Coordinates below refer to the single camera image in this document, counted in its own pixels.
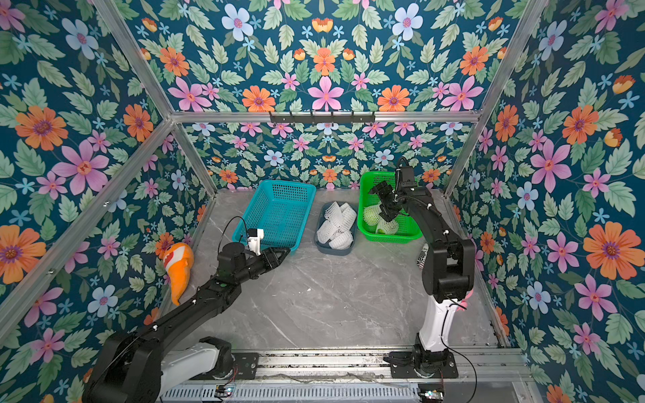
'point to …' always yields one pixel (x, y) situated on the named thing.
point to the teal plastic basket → (281, 210)
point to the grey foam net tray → (324, 248)
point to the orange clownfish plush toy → (178, 261)
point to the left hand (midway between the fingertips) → (290, 251)
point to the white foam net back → (371, 214)
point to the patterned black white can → (421, 260)
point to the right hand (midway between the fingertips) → (380, 195)
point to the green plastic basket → (408, 229)
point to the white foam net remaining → (336, 230)
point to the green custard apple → (380, 231)
